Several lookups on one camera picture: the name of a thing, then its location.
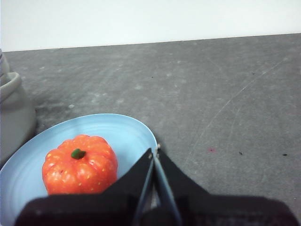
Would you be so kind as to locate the blue round plate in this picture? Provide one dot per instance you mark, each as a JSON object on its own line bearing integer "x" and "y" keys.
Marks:
{"x": 129, "y": 136}

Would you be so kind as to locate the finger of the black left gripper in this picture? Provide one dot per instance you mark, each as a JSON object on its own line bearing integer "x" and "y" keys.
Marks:
{"x": 105, "y": 207}
{"x": 223, "y": 212}

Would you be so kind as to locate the orange pumpkin with green stem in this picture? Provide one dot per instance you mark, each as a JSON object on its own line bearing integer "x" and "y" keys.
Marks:
{"x": 80, "y": 171}

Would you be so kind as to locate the pale green electric steamer pot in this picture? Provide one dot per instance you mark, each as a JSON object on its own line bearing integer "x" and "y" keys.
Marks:
{"x": 14, "y": 113}

